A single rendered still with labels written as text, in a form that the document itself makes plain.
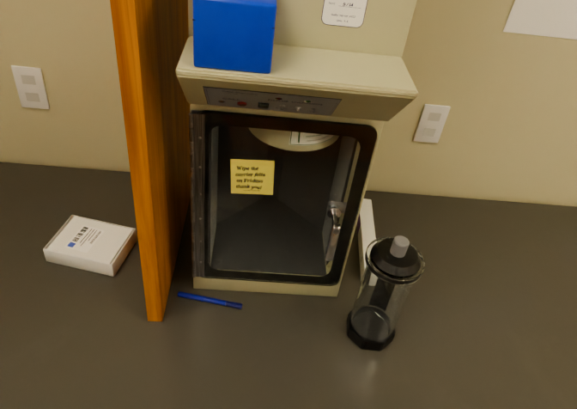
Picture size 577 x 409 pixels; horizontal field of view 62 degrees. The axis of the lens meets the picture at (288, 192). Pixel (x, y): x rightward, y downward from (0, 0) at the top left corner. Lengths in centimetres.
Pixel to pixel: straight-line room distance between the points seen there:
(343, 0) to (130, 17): 29
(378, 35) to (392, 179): 76
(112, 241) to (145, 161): 43
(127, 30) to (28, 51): 71
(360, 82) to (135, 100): 31
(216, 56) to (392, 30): 27
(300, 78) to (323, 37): 12
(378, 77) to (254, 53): 17
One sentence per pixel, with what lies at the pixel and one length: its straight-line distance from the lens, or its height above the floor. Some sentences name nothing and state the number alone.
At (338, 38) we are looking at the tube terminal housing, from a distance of 75.
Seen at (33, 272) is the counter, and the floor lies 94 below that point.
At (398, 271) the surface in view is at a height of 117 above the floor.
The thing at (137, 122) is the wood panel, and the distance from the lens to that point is 73.
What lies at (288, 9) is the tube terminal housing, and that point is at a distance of 73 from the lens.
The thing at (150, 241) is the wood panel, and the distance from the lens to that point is 88.
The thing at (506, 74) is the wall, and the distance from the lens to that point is 137.
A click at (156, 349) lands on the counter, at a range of 102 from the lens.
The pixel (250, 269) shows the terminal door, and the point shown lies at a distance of 102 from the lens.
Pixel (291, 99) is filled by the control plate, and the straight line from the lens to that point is 70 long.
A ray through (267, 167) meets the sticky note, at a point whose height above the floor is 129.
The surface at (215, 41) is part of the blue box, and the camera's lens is 64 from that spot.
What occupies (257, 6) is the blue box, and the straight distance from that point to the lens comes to 62.
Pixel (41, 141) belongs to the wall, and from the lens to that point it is 149.
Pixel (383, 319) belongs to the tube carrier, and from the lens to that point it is 97.
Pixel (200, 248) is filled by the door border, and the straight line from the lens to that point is 99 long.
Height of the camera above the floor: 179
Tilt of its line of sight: 39 degrees down
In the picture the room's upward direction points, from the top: 8 degrees clockwise
